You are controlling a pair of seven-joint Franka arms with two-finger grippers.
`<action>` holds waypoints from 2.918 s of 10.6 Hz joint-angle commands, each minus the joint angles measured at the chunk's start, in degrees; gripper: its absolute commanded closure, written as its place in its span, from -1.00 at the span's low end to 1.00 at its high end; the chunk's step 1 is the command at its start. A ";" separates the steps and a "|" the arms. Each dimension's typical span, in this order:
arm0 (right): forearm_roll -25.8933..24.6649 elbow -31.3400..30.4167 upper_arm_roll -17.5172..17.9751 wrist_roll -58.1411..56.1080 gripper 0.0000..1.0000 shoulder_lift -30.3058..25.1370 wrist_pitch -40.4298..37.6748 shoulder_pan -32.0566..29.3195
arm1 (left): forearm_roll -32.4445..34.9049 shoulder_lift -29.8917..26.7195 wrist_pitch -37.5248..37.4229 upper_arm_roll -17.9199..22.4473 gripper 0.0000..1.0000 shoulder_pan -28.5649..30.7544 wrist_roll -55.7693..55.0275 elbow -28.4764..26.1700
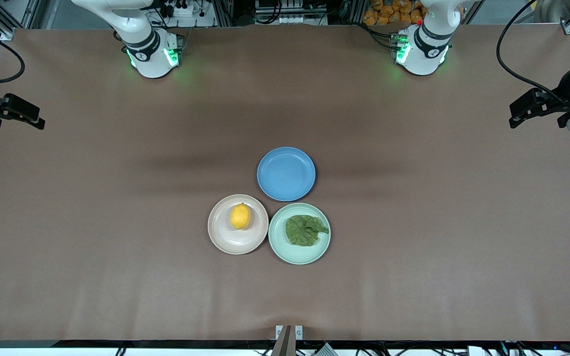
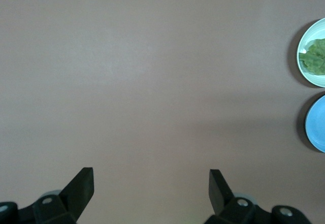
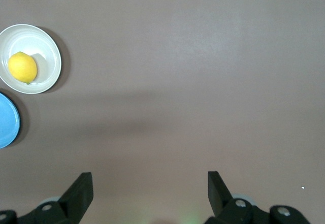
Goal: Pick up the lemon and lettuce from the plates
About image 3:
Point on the yellow lemon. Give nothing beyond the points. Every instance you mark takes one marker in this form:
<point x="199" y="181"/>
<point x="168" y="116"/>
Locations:
<point x="23" y="67"/>

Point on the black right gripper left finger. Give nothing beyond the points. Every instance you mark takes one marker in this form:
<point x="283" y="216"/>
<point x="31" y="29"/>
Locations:
<point x="73" y="198"/>

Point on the beige round plate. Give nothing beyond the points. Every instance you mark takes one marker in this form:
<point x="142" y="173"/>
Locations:
<point x="43" y="46"/>

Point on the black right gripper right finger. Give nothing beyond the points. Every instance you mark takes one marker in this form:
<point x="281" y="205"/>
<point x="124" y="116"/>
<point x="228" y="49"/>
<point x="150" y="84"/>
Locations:
<point x="218" y="198"/>

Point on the blue round plate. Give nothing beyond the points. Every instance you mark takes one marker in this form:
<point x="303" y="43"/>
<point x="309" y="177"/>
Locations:
<point x="7" y="120"/>

